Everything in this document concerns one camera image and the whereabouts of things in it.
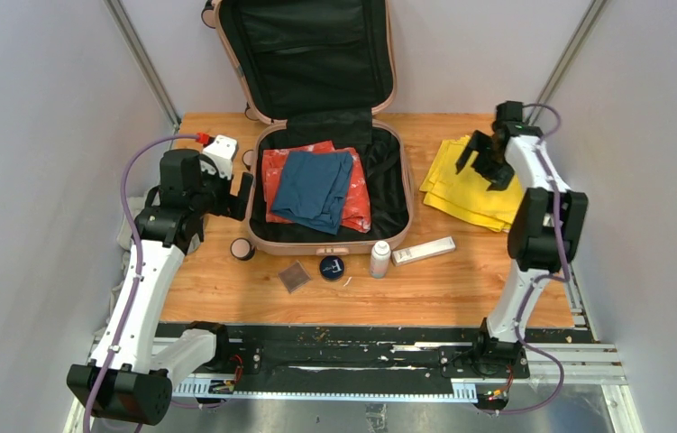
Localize yellow garment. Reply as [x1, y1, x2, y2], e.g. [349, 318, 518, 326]
[419, 135, 524, 232]

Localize dark blue garment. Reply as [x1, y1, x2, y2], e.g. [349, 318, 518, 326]
[270, 152, 353, 235]

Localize red white tie-dye shorts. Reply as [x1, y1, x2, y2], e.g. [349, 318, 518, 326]
[261, 141, 371, 233]

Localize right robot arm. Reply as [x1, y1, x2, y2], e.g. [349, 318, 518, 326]
[454, 101, 589, 377]

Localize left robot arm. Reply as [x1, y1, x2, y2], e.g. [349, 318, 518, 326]
[67, 148, 253, 432]

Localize pink open suitcase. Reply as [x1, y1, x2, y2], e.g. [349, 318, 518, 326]
[201, 0, 414, 255]

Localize grey cloth garment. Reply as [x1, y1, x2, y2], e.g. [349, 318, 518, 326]
[94, 217, 133, 339]

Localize round dark blue tin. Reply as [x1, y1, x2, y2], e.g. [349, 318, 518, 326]
[319, 255, 345, 282]

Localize white rectangular tube box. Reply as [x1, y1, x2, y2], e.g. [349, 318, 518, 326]
[391, 236, 456, 266]

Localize white pink bottle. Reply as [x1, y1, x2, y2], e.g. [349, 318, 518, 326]
[369, 241, 391, 279]

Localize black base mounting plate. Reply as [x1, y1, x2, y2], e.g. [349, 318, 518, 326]
[173, 324, 532, 396]

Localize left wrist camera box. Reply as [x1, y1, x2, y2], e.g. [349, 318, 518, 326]
[201, 135, 239, 180]

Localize aluminium frame rails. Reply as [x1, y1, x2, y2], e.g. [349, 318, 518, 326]
[63, 340, 644, 433]

